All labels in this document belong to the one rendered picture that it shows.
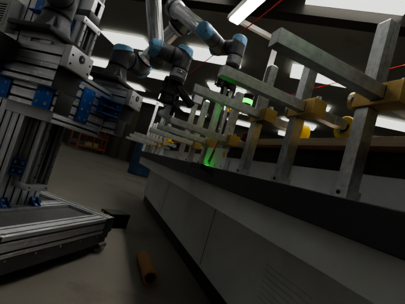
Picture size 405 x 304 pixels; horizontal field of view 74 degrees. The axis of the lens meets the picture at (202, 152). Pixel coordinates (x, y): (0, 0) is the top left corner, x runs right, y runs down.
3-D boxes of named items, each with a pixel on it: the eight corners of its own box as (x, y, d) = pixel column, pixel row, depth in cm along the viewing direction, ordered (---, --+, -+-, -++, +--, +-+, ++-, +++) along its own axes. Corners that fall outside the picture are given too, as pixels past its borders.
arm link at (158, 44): (144, 58, 124) (167, 68, 127) (147, 50, 113) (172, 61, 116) (150, 43, 124) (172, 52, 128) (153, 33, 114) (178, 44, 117)
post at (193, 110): (176, 158, 202) (193, 102, 205) (175, 158, 207) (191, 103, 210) (182, 160, 204) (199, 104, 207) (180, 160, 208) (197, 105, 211)
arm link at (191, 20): (166, -15, 148) (214, 20, 122) (178, -1, 157) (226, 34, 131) (153, 3, 151) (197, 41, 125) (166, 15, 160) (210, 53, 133)
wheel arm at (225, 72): (221, 74, 72) (225, 61, 73) (216, 77, 76) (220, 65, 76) (353, 133, 89) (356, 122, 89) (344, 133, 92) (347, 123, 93)
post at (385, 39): (341, 211, 61) (392, 15, 64) (329, 207, 64) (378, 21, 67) (352, 215, 62) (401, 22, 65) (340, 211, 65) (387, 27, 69)
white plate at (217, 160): (221, 169, 123) (227, 148, 124) (202, 164, 148) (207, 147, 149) (222, 169, 124) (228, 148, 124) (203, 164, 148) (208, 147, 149)
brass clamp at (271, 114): (262, 119, 102) (266, 106, 103) (244, 122, 115) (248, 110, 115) (275, 124, 104) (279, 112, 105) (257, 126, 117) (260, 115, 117)
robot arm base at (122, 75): (95, 73, 160) (100, 57, 160) (109, 82, 174) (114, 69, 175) (117, 78, 156) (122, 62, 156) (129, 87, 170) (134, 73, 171)
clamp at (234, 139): (228, 144, 125) (231, 134, 126) (216, 144, 138) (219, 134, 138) (238, 148, 127) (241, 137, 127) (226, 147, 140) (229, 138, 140)
